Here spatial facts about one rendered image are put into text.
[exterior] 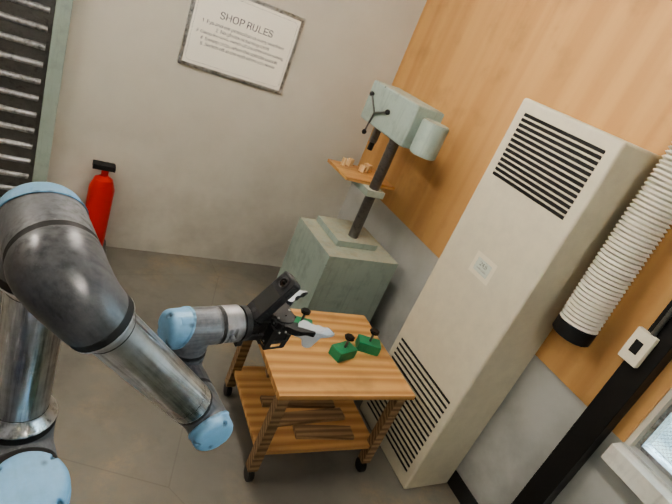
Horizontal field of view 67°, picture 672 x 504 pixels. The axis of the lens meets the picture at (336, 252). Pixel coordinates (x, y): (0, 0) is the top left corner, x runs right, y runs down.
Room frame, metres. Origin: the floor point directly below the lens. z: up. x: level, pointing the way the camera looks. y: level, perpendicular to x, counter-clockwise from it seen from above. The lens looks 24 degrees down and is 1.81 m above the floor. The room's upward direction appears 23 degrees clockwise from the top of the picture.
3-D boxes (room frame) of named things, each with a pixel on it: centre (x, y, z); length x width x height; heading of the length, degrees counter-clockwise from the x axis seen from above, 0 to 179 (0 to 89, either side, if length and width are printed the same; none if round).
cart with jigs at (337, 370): (1.90, -0.14, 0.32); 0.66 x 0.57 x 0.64; 122
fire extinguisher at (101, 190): (2.62, 1.41, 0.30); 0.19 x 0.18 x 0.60; 34
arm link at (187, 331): (0.77, 0.19, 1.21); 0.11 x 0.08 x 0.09; 135
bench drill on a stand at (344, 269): (2.74, -0.06, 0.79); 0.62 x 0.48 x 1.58; 36
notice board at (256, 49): (3.02, 0.98, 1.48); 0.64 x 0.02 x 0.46; 124
